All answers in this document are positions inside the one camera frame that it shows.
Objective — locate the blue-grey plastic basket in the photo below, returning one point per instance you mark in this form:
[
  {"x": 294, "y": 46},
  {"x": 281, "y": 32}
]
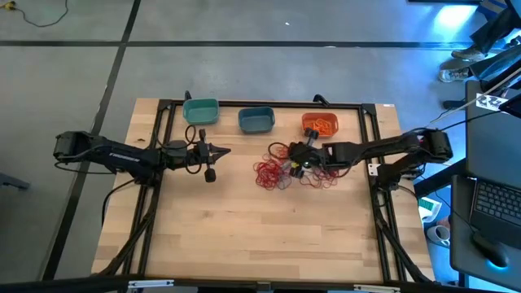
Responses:
[{"x": 256, "y": 121}]

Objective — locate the black aluminium table frame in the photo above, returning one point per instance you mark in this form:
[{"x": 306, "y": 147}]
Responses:
[{"x": 264, "y": 104}]

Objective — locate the orange rubber bands heap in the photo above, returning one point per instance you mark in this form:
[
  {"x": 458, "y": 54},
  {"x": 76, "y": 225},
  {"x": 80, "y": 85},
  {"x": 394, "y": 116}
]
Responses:
[{"x": 321, "y": 125}]

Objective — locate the white marker tag sheet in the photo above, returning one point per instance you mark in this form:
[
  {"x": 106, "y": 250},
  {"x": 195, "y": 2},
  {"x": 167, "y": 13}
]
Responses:
[{"x": 490, "y": 101}]

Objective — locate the green white striped box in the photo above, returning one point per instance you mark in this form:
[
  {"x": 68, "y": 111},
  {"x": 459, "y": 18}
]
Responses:
[{"x": 429, "y": 205}]

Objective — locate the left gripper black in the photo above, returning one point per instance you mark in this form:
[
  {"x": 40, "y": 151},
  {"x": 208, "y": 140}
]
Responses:
[{"x": 201, "y": 154}]

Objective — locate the silver bracket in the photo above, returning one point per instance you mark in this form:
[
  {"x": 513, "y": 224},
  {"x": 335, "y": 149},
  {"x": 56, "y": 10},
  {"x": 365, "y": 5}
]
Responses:
[
  {"x": 150, "y": 284},
  {"x": 376, "y": 289}
]

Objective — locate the person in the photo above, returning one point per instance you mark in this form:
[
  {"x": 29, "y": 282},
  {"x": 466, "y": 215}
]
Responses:
[{"x": 492, "y": 30}]

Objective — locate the orange plastic basket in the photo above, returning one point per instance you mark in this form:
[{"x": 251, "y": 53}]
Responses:
[{"x": 305, "y": 122}]

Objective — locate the white rod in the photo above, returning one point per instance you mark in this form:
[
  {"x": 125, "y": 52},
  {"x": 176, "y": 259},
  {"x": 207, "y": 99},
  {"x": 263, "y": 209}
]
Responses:
[{"x": 468, "y": 101}]

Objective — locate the teal plastic basket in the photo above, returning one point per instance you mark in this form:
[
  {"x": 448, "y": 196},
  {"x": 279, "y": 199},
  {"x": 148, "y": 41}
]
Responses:
[{"x": 200, "y": 112}]

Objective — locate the grey metal foot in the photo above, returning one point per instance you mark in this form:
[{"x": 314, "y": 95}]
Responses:
[{"x": 14, "y": 182}]

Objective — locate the person's white shoe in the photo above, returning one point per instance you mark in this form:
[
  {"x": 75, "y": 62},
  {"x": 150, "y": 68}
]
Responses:
[{"x": 437, "y": 235}]

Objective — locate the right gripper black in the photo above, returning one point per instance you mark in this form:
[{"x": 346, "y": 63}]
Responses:
[{"x": 309, "y": 154}]

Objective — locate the dark grey laptop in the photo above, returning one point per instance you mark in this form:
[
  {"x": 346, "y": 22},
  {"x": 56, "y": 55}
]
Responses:
[{"x": 496, "y": 203}]

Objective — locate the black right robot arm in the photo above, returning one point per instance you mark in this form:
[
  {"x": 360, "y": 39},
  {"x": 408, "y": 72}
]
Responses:
[{"x": 366, "y": 148}]

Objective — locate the white mounting bracket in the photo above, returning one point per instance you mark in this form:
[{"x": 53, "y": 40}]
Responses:
[{"x": 373, "y": 169}]

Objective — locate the grey side desk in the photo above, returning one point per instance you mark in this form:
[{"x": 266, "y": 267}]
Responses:
[{"x": 460, "y": 244}]

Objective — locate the black computer mouse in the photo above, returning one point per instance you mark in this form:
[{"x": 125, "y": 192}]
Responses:
[{"x": 490, "y": 250}]

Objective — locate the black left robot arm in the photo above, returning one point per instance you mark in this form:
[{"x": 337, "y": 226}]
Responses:
[{"x": 122, "y": 156}]

